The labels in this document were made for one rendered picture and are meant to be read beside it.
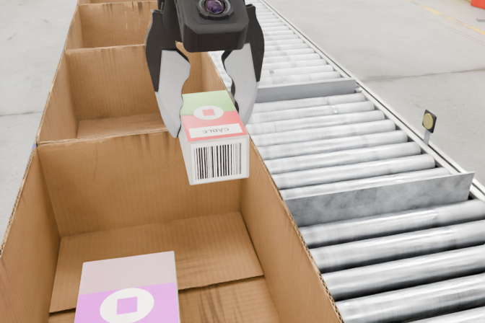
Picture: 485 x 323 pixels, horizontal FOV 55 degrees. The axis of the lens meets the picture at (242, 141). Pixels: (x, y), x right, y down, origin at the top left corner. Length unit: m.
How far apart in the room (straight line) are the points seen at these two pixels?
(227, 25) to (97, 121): 0.79
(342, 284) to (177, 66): 0.56
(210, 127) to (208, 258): 0.31
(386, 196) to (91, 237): 0.60
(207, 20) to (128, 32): 1.11
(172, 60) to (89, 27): 1.02
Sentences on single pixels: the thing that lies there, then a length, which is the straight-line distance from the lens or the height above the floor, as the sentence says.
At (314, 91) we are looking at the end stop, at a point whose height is 0.75.
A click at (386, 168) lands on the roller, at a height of 0.74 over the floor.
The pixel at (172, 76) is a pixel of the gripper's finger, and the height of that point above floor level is 1.21.
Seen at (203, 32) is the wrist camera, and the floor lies 1.28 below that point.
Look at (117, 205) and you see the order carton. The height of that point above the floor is 0.93.
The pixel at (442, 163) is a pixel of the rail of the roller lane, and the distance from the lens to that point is 1.25.
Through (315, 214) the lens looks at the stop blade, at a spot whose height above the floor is 0.76.
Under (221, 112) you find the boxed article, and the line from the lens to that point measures 0.44.
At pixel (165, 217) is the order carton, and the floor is 0.90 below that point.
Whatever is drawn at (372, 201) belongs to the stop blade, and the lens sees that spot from 1.02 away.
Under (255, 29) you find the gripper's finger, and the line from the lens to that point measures 0.42.
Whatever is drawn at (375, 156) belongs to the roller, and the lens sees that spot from 1.24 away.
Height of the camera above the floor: 1.37
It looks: 30 degrees down
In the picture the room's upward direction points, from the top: straight up
